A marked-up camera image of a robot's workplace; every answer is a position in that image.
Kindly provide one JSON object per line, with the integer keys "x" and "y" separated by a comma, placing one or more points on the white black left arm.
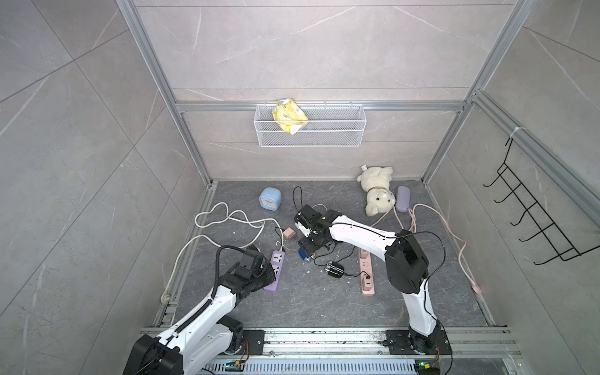
{"x": 207, "y": 330}

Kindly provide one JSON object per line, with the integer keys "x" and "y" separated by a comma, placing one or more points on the pink USB charger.
{"x": 290, "y": 234}

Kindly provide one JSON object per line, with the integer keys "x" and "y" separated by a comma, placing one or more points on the pink power strip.
{"x": 366, "y": 273}

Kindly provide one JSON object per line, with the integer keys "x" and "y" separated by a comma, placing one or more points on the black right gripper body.
{"x": 311, "y": 243}

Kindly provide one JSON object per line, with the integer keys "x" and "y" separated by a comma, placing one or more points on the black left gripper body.
{"x": 264, "y": 276}

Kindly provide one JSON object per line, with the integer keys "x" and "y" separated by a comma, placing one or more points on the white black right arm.
{"x": 407, "y": 270}

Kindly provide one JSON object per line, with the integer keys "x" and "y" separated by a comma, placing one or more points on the black wall hook rack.
{"x": 561, "y": 247}

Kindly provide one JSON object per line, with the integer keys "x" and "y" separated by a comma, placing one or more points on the black silver shaver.
{"x": 335, "y": 270}

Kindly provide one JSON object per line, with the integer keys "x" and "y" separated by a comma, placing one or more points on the lavender oval case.
{"x": 403, "y": 199}

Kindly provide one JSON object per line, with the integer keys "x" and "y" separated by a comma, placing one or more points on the metal base rail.
{"x": 325, "y": 350}

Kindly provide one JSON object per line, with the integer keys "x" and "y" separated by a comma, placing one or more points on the purple power strip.
{"x": 276, "y": 261}

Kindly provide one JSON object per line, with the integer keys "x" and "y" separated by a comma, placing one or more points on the white wire wall basket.
{"x": 325, "y": 126}

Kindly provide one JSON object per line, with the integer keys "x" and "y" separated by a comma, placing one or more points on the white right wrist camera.
{"x": 305, "y": 231}

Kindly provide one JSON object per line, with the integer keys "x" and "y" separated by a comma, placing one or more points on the light blue alarm clock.
{"x": 270, "y": 198}

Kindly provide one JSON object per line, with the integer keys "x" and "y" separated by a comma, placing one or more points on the blue shaver on table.
{"x": 303, "y": 254}

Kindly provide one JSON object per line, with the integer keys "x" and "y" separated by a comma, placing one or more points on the white teddy bear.
{"x": 375, "y": 181}

